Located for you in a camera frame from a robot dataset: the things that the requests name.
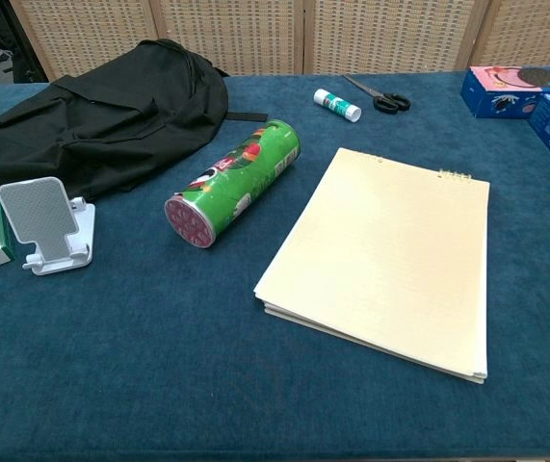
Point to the black backpack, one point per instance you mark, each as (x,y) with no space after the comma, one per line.
(106,125)

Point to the cream spiral notebook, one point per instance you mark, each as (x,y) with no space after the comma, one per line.
(380,250)

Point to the black scissors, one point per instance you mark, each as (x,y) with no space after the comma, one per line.
(383,97)

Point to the green chips can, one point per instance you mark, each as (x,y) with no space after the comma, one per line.
(236,183)

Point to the blue and pink cookie box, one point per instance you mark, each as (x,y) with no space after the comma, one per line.
(505,91)

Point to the white glue stick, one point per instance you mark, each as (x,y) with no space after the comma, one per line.
(337,104)

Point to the woven folding screen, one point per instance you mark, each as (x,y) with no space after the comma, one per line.
(274,33)

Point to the blue table cloth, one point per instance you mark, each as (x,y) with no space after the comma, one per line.
(159,337)

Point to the white phone stand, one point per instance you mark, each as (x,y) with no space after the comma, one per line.
(45,221)

